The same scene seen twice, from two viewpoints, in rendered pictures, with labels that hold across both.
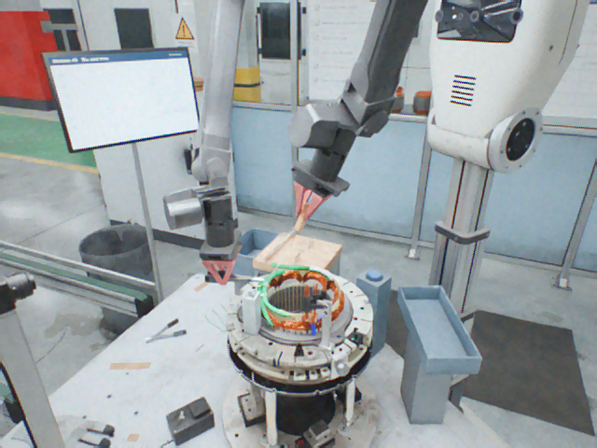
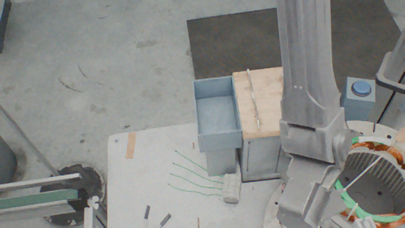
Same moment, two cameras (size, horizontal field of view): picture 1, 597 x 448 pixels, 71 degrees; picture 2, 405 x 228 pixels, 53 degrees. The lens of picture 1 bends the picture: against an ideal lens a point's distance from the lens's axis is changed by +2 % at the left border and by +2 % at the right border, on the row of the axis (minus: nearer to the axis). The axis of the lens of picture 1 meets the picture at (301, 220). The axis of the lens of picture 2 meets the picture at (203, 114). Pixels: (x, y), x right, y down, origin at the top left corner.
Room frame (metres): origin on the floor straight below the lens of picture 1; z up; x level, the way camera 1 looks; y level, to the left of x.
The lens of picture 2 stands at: (0.60, 0.42, 1.89)
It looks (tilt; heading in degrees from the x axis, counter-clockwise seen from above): 56 degrees down; 335
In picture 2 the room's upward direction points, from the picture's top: 7 degrees counter-clockwise
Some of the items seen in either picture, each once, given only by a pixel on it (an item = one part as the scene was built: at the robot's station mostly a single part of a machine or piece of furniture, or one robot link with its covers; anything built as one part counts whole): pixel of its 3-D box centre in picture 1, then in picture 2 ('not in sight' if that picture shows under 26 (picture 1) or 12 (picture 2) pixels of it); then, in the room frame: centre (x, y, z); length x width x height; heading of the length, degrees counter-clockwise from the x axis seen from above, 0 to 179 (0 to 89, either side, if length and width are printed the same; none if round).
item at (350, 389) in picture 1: (349, 392); not in sight; (0.69, -0.11, 0.91); 0.02 x 0.02 x 0.21
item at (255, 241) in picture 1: (255, 280); (218, 133); (1.11, 0.15, 0.92); 0.17 x 0.11 x 0.28; 155
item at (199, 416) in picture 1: (190, 419); not in sight; (0.70, 0.27, 0.81); 0.10 x 0.06 x 0.06; 124
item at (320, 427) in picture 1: (318, 433); not in sight; (0.64, -0.04, 0.83); 0.05 x 0.04 x 0.02; 123
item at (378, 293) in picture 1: (370, 313); (349, 116); (0.97, -0.20, 0.91); 0.07 x 0.07 x 0.25; 47
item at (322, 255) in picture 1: (298, 256); (277, 100); (1.04, 0.01, 1.05); 0.20 x 0.19 x 0.02; 65
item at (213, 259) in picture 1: (222, 262); not in sight; (0.76, 0.17, 1.21); 0.07 x 0.07 x 0.09; 85
